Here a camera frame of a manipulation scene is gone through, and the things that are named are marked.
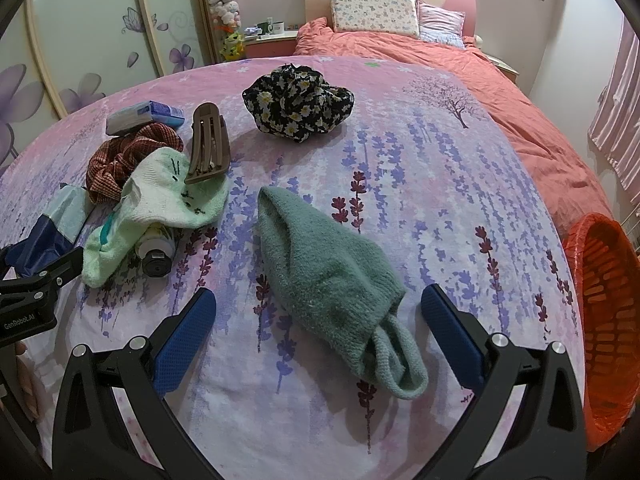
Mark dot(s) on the pink striped curtain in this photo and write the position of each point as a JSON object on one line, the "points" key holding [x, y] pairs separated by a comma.
{"points": [[620, 120]]}

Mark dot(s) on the hanging column of plush toys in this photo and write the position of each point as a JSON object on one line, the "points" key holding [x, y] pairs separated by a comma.
{"points": [[225, 5]]}

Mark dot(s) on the orange plastic basket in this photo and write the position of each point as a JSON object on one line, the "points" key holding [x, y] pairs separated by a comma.
{"points": [[607, 320]]}

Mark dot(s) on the white bottle with black cap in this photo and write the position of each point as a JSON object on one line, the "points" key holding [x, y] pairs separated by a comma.
{"points": [[156, 255]]}

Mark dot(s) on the light green sock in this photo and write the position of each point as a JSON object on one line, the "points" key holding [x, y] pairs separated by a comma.
{"points": [[160, 200]]}

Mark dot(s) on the blue tissue pack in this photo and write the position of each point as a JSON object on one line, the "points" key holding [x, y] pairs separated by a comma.
{"points": [[150, 115]]}

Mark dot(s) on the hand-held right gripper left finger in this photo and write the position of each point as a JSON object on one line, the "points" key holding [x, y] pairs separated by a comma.
{"points": [[182, 342]]}

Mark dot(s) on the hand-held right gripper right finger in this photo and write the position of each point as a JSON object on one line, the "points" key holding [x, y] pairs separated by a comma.
{"points": [[452, 335]]}

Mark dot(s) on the floral sliding door wardrobe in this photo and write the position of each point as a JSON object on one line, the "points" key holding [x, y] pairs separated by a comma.
{"points": [[75, 25]]}

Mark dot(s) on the pink and white nightstand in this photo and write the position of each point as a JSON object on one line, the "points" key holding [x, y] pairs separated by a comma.
{"points": [[270, 43]]}

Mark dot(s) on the blue and teal plastic bag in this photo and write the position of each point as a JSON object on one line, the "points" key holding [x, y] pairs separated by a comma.
{"points": [[42, 247]]}

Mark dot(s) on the red plaid scrunchie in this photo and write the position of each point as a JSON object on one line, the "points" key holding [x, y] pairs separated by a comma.
{"points": [[120, 160]]}

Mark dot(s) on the lavender print bedsheet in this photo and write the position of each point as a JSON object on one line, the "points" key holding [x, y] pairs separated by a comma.
{"points": [[450, 185]]}

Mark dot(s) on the floral print pillow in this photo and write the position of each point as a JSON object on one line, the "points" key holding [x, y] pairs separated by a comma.
{"points": [[375, 12]]}

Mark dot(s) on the dark green mug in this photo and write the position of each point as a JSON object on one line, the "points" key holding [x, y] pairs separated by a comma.
{"points": [[263, 28]]}

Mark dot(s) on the brown hair claw clip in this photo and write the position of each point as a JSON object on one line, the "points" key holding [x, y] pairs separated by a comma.
{"points": [[207, 145]]}

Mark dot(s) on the dark green knit sock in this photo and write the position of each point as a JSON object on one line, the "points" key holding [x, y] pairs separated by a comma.
{"points": [[325, 280]]}

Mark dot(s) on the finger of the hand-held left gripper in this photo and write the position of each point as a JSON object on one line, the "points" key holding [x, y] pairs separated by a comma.
{"points": [[62, 265]]}

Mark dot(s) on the white mug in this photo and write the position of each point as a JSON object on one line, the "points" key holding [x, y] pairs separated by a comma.
{"points": [[277, 27]]}

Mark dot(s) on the striped pink pillow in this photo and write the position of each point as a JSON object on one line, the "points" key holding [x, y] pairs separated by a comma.
{"points": [[440, 22]]}

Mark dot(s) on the orange-red duvet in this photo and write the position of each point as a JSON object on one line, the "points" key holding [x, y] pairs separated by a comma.
{"points": [[500, 95]]}

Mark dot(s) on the cream bedside table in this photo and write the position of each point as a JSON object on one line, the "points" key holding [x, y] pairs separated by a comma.
{"points": [[502, 66]]}

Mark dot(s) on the black daisy print cloth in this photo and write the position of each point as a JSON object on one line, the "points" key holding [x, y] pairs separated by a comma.
{"points": [[297, 102]]}

